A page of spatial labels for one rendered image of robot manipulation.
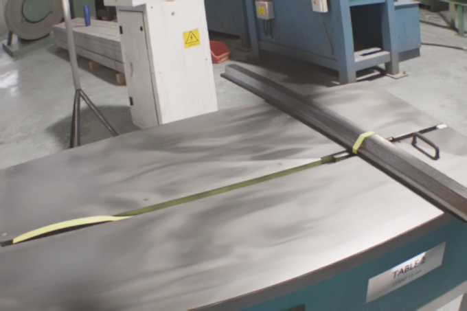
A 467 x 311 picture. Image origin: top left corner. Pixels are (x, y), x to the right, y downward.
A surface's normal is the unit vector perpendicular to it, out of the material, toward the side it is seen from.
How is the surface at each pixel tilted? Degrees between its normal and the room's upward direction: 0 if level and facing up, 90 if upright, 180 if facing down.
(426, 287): 90
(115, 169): 0
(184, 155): 0
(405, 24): 90
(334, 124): 75
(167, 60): 90
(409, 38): 90
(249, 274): 0
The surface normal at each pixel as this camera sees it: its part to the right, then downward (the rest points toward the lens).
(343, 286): 0.32, 0.39
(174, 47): 0.54, 0.32
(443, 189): -0.90, 0.04
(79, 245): -0.11, -0.89
